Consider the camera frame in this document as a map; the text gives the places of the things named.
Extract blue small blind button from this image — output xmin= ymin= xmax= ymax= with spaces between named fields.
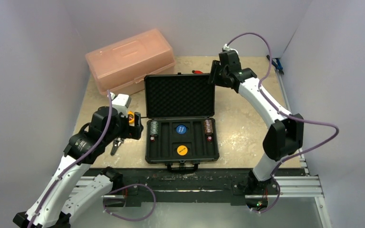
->
xmin=176 ymin=124 xmax=187 ymax=134

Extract black foam-lined poker case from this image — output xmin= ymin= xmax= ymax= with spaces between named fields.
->
xmin=144 ymin=73 xmax=220 ymax=172

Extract yellow big blind button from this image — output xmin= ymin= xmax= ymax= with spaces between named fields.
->
xmin=176 ymin=145 xmax=188 ymax=156

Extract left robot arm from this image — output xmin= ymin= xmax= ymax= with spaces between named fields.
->
xmin=13 ymin=106 xmax=144 ymax=228

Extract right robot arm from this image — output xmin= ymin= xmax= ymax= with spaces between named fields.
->
xmin=209 ymin=50 xmax=304 ymax=193

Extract yellow measuring tape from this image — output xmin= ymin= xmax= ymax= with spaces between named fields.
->
xmin=128 ymin=111 xmax=135 ymax=125

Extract pink translucent storage box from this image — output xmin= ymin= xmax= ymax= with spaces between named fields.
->
xmin=85 ymin=29 xmax=176 ymax=96

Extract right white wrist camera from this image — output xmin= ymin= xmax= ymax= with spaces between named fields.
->
xmin=222 ymin=44 xmax=238 ymax=54

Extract grey black handled pliers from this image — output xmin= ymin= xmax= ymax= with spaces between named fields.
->
xmin=110 ymin=138 xmax=124 ymax=156

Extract red handled cutter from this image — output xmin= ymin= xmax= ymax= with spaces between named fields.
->
xmin=192 ymin=70 xmax=203 ymax=74

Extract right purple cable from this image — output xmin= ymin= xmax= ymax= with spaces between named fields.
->
xmin=226 ymin=32 xmax=340 ymax=177

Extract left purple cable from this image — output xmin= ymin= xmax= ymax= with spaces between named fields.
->
xmin=26 ymin=89 xmax=113 ymax=228

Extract blue handled pliers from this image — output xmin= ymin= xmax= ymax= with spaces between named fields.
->
xmin=266 ymin=55 xmax=284 ymax=75

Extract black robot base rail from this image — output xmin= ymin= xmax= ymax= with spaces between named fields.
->
xmin=103 ymin=168 xmax=305 ymax=208

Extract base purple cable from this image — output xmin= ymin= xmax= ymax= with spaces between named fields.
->
xmin=102 ymin=183 xmax=156 ymax=222

